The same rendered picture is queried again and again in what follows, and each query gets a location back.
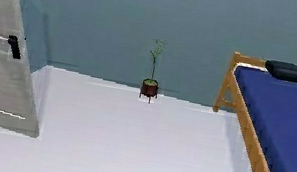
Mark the black pillow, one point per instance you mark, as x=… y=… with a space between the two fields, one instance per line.
x=295 y=74

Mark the houseplant in red pot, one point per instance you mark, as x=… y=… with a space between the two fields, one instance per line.
x=150 y=87

